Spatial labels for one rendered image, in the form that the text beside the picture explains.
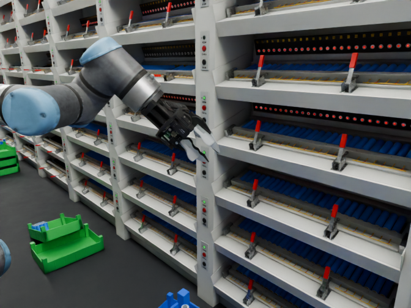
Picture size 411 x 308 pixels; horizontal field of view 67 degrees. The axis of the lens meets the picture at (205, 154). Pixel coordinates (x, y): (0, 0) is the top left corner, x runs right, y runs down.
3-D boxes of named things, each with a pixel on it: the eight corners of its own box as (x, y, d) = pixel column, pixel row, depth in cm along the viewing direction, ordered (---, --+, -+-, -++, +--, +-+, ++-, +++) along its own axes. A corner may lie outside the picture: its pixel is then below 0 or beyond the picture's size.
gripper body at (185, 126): (172, 153, 74) (133, 117, 71) (178, 139, 81) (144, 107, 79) (195, 132, 71) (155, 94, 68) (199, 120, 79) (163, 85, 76)
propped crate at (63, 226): (30, 237, 179) (26, 223, 179) (65, 225, 193) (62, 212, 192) (44, 242, 157) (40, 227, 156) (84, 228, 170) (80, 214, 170)
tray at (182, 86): (198, 96, 112) (191, 70, 107) (114, 87, 154) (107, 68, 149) (234, 77, 123) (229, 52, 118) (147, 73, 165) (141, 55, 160)
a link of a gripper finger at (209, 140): (218, 161, 75) (186, 139, 74) (218, 151, 81) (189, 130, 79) (225, 151, 74) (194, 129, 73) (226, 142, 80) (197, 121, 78)
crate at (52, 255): (44, 274, 148) (42, 260, 145) (32, 256, 162) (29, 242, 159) (104, 249, 168) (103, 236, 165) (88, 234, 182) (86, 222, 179)
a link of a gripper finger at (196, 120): (202, 143, 78) (174, 123, 77) (203, 140, 80) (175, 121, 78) (214, 129, 77) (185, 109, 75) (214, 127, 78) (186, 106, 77)
